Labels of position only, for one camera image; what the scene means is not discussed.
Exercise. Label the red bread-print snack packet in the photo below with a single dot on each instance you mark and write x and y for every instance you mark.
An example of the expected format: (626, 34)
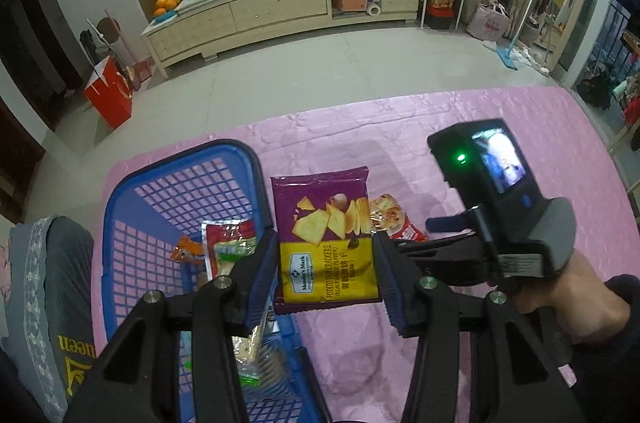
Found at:
(395, 218)

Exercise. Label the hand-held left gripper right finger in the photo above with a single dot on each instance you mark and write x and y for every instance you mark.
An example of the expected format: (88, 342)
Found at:
(392, 288)

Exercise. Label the pile of oranges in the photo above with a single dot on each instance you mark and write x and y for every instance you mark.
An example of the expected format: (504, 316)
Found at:
(167, 5)

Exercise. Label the purple and yellow chips packet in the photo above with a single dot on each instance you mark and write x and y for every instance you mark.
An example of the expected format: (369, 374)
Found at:
(325, 213)

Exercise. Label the red printed box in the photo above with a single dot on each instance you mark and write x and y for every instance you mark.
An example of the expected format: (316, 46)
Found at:
(442, 0)

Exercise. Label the person's right forearm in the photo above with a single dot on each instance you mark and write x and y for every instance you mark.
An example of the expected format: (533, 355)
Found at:
(620, 348)

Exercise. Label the blue mop with metal pole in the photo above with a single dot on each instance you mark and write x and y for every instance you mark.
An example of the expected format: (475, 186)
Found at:
(510, 59)

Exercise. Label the pink quilted blanket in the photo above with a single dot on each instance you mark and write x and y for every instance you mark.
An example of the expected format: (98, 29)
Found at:
(350, 128)

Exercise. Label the person's right hand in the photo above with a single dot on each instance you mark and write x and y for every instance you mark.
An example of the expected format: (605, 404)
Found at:
(565, 298)

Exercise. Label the paper towel roll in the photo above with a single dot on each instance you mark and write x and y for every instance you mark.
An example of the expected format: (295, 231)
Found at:
(374, 9)

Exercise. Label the orange box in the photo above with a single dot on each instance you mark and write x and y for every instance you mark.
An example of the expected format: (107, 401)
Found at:
(350, 3)

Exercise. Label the blue plastic basket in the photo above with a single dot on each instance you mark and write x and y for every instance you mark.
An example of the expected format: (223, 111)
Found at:
(165, 203)

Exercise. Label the orange cartoon snack packet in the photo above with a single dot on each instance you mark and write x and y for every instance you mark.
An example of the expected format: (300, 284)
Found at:
(187, 251)

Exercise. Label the beige tv cabinet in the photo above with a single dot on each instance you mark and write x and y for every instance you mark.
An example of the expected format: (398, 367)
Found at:
(270, 8)

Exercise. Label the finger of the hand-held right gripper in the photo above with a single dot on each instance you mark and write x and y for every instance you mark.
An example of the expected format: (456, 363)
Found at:
(450, 255)
(447, 223)

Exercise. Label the clear green-ended cracker packet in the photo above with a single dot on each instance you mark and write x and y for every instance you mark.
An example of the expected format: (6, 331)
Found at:
(250, 345)

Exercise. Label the red paper bag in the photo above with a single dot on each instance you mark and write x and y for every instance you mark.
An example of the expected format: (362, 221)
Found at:
(107, 93)

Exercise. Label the red and white snack packet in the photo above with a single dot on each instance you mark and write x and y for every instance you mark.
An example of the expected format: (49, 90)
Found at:
(227, 243)

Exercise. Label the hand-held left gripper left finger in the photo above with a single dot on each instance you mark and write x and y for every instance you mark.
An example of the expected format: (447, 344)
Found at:
(260, 288)

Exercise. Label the grey printed cushion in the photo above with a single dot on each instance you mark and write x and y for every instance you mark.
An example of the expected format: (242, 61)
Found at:
(50, 303)

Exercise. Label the pink bag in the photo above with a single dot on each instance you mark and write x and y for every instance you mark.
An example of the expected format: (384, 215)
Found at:
(489, 23)

